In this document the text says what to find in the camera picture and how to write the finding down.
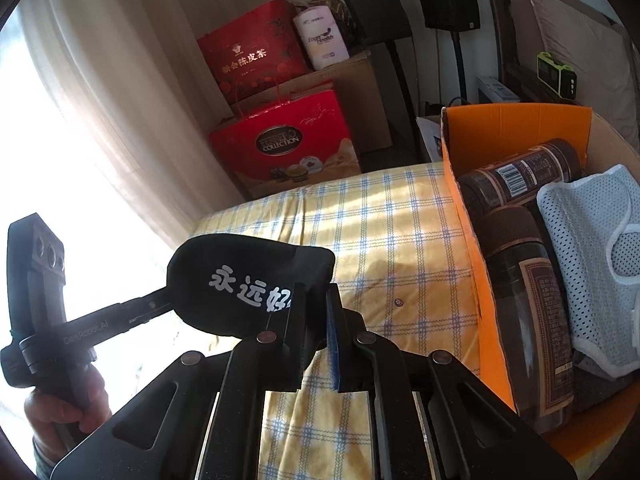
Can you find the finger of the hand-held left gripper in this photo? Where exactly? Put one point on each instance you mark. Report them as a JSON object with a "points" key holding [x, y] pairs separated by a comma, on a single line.
{"points": [[147, 306]]}

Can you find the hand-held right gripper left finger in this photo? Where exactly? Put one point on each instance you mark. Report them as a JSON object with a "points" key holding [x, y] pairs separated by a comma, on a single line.
{"points": [[295, 360]]}

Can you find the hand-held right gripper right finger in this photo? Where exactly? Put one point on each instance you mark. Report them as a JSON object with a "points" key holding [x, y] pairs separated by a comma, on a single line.
{"points": [[334, 340]]}

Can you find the black printed cloth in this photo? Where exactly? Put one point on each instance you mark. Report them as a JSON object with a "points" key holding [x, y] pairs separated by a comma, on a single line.
{"points": [[225, 260]]}

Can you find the orange cardboard box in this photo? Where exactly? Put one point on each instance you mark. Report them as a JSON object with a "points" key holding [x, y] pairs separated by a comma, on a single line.
{"points": [[480, 280]]}

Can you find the brown-lidded clear bottle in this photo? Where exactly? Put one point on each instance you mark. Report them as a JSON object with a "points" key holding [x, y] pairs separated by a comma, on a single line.
{"points": [[520, 170], [525, 310]]}

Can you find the white mesh bib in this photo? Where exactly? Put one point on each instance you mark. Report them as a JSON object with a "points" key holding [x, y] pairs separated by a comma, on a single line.
{"points": [[575, 260]]}

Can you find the grey sock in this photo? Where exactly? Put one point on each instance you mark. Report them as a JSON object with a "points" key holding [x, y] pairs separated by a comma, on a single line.
{"points": [[600, 385]]}

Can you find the person's left forearm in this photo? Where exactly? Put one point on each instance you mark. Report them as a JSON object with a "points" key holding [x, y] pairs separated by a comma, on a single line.
{"points": [[42, 455]]}

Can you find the person's left hand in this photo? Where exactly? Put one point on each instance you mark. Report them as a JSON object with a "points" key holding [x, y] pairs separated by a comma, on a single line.
{"points": [[55, 420]]}

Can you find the yellow checked blanket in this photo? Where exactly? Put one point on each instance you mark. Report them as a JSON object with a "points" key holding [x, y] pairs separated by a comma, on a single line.
{"points": [[390, 220]]}

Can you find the red chocolate collection box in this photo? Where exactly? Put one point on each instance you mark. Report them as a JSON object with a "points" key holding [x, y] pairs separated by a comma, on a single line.
{"points": [[280, 135]]}

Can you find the cream curtain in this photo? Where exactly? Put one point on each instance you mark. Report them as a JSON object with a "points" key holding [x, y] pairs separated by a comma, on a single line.
{"points": [[125, 85]]}

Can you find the plain brown cardboard box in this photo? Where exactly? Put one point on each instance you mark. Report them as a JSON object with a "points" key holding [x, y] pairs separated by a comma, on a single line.
{"points": [[365, 100]]}

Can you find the black speaker stand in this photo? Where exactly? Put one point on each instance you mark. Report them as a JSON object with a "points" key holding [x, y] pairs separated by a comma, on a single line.
{"points": [[400, 85], [457, 65]]}

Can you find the red gift box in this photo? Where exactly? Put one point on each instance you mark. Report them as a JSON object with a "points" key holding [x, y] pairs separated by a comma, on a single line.
{"points": [[250, 55]]}

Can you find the small white box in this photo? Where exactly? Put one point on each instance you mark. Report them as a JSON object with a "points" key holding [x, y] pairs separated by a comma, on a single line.
{"points": [[495, 91]]}

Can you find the white tissue roll pack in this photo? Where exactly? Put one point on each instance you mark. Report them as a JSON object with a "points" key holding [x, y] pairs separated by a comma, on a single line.
{"points": [[320, 37]]}

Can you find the patterned gift bag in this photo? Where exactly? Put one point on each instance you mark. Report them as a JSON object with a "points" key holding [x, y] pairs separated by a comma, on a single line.
{"points": [[337, 5]]}

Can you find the green portable device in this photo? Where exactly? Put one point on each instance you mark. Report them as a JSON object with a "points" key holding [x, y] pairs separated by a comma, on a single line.
{"points": [[555, 77]]}

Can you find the brown sofa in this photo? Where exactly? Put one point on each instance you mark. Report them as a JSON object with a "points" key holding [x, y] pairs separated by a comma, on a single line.
{"points": [[500, 35]]}

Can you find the large beige cushion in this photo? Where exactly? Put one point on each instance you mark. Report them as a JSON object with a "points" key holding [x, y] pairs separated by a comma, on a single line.
{"points": [[575, 30]]}

